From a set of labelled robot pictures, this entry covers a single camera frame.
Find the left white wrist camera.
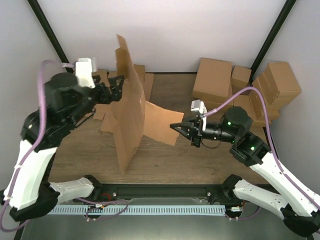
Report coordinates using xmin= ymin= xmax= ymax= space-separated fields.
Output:
xmin=75 ymin=57 xmax=97 ymax=89

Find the flat cardboard sheet stack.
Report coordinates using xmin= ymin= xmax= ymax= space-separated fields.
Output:
xmin=92 ymin=64 xmax=154 ymax=101

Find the brown cardboard box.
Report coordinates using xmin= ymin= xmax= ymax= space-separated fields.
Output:
xmin=93 ymin=35 xmax=184 ymax=173

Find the light blue slotted cable duct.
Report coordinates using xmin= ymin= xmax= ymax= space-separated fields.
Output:
xmin=49 ymin=205 xmax=226 ymax=217

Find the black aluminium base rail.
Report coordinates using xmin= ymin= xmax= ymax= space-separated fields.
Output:
xmin=85 ymin=183 xmax=243 ymax=203

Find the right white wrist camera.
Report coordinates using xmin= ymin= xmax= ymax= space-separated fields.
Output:
xmin=190 ymin=99 xmax=207 ymax=118

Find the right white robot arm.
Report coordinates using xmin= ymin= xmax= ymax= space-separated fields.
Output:
xmin=170 ymin=106 xmax=320 ymax=237

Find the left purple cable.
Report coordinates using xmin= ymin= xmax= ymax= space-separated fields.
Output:
xmin=0 ymin=59 xmax=76 ymax=232

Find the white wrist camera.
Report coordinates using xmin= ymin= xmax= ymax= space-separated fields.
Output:
xmin=75 ymin=57 xmax=97 ymax=89
xmin=190 ymin=99 xmax=207 ymax=118

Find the right black frame post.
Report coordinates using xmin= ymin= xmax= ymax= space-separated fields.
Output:
xmin=250 ymin=0 xmax=297 ymax=77

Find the small folded cardboard box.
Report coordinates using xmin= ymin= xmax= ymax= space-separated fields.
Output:
xmin=231 ymin=65 xmax=252 ymax=88

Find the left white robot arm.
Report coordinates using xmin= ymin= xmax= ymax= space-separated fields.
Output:
xmin=0 ymin=72 xmax=125 ymax=222

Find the low cardboard box stack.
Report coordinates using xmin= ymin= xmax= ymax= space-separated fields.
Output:
xmin=252 ymin=118 xmax=266 ymax=128

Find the large folded cardboard box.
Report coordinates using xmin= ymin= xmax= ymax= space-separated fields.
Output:
xmin=192 ymin=57 xmax=233 ymax=104

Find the left black frame post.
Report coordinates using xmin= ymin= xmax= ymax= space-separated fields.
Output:
xmin=27 ymin=0 xmax=69 ymax=63

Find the leaning folded cardboard box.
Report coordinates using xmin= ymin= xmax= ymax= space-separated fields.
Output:
xmin=248 ymin=72 xmax=281 ymax=121

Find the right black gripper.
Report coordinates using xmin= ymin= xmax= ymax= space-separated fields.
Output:
xmin=171 ymin=115 xmax=238 ymax=148

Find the black frame post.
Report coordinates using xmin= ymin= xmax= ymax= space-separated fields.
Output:
xmin=250 ymin=0 xmax=297 ymax=77
xmin=27 ymin=0 xmax=69 ymax=63

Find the tall folded cardboard box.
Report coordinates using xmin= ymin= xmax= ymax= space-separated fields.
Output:
xmin=259 ymin=62 xmax=301 ymax=109

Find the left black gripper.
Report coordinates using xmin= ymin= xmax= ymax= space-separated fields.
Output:
xmin=65 ymin=74 xmax=124 ymax=126

